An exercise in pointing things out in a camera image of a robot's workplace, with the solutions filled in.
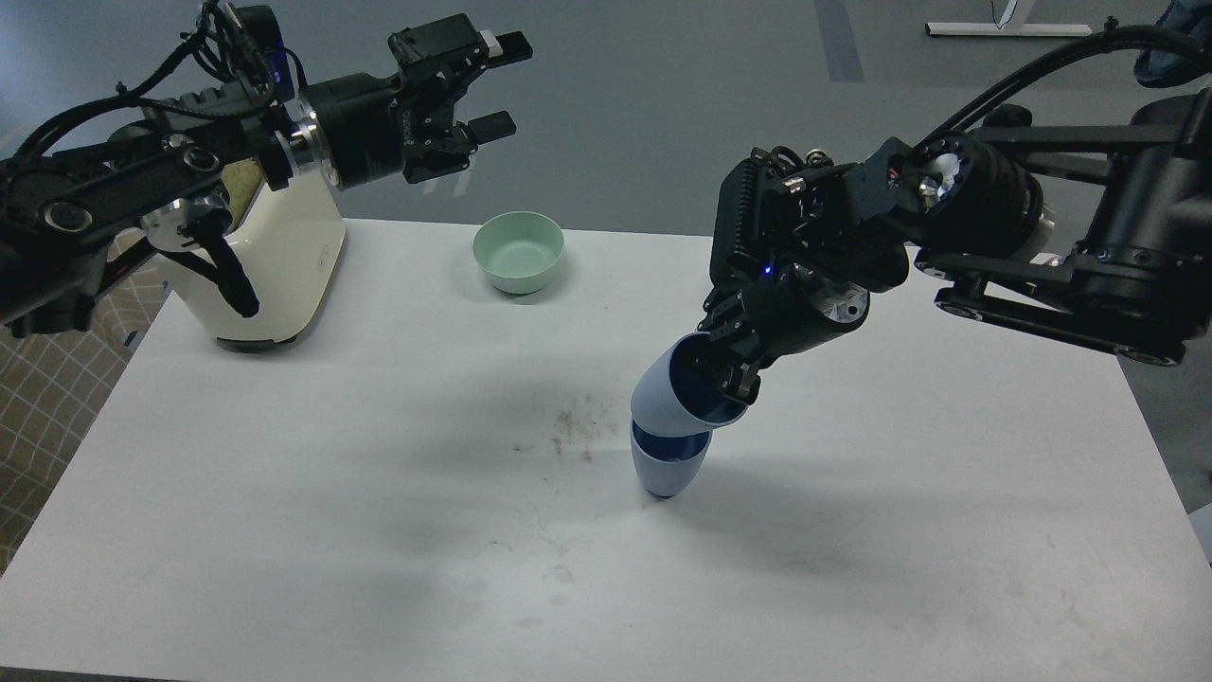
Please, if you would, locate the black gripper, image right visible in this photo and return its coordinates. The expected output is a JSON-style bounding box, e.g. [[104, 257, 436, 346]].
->
[[684, 275, 871, 405]]

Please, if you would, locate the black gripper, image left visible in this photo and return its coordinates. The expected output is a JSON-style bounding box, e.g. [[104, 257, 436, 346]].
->
[[295, 13, 534, 190]]

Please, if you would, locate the blue cup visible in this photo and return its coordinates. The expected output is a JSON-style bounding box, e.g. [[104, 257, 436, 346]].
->
[[631, 332, 748, 439], [631, 422, 713, 499]]

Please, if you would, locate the black robot arm, image right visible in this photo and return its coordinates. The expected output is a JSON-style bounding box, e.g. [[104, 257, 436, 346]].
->
[[669, 25, 1210, 414]]

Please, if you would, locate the green bowl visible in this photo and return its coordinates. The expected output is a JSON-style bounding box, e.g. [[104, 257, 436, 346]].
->
[[471, 211, 564, 296]]

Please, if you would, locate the cream toaster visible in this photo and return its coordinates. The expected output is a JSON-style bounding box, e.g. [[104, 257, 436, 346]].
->
[[152, 170, 347, 353]]

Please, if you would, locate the right toast slice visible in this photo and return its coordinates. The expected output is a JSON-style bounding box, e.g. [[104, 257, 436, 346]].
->
[[221, 159, 264, 228]]

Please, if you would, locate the white desk leg base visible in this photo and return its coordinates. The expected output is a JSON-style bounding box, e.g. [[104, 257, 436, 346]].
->
[[924, 1, 1094, 39]]

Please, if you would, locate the beige checkered cloth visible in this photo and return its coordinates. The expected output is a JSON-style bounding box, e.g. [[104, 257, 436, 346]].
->
[[1, 267, 168, 569]]

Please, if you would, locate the dark blue fabric item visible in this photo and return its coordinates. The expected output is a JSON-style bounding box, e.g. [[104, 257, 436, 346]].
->
[[1133, 0, 1212, 88]]

